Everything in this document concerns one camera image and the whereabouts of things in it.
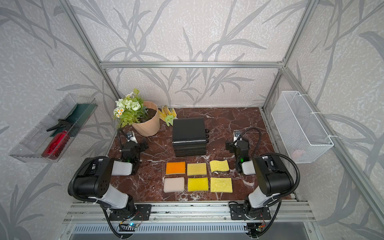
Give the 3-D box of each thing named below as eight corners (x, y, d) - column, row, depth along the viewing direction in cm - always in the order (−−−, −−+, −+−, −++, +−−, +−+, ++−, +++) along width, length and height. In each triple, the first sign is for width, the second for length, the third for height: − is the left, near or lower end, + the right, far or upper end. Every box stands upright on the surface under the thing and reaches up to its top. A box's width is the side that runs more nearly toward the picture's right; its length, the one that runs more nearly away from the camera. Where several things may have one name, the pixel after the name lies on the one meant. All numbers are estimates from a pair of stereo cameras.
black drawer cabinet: (174, 159, 95) (169, 144, 80) (177, 134, 107) (173, 117, 92) (205, 159, 95) (206, 144, 80) (205, 134, 107) (205, 117, 92)
